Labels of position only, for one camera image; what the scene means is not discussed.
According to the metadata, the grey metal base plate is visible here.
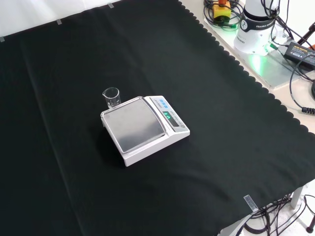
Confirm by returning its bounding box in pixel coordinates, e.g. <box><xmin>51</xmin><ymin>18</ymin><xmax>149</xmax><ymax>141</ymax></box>
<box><xmin>203</xmin><ymin>9</ymin><xmax>315</xmax><ymax>89</ymax></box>

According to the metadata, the black bench cloth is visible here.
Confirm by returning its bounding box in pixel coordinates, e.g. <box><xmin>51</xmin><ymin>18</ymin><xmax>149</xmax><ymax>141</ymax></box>
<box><xmin>0</xmin><ymin>0</ymin><xmax>315</xmax><ymax>236</ymax></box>

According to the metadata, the black adapter cable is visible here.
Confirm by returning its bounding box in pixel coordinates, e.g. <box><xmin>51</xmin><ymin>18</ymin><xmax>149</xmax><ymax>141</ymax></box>
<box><xmin>289</xmin><ymin>55</ymin><xmax>315</xmax><ymax>114</ymax></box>

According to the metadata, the yellow stop button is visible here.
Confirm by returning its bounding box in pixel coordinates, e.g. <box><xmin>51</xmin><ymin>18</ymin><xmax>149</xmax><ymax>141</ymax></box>
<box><xmin>213</xmin><ymin>0</ymin><xmax>232</xmax><ymax>24</ymax></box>

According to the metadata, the black cable bundle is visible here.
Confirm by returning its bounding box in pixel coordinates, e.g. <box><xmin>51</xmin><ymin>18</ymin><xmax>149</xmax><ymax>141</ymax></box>
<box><xmin>242</xmin><ymin>194</ymin><xmax>315</xmax><ymax>236</ymax></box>

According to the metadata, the black tripod leg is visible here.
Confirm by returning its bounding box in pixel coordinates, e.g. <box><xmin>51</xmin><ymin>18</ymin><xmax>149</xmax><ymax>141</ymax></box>
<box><xmin>304</xmin><ymin>195</ymin><xmax>312</xmax><ymax>232</ymax></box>

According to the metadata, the black power adapter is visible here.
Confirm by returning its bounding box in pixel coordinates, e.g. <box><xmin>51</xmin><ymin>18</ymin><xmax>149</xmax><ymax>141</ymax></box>
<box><xmin>283</xmin><ymin>41</ymin><xmax>315</xmax><ymax>70</ymax></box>

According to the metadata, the white electronic balance steel pan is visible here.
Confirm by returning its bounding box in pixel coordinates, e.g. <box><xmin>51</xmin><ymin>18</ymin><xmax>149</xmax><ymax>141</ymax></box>
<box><xmin>100</xmin><ymin>95</ymin><xmax>191</xmax><ymax>168</ymax></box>

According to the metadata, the white table leg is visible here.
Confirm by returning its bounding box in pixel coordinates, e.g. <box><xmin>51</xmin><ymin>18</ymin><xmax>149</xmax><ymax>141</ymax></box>
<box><xmin>290</xmin><ymin>186</ymin><xmax>305</xmax><ymax>209</ymax></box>

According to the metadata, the small clear glass beaker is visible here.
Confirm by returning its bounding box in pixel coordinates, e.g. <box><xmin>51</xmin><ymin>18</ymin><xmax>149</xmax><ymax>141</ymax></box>
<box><xmin>102</xmin><ymin>87</ymin><xmax>122</xmax><ymax>110</ymax></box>

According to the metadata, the black orange tripod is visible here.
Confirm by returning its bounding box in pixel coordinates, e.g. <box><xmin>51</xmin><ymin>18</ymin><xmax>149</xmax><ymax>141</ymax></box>
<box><xmin>295</xmin><ymin>22</ymin><xmax>315</xmax><ymax>50</ymax></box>

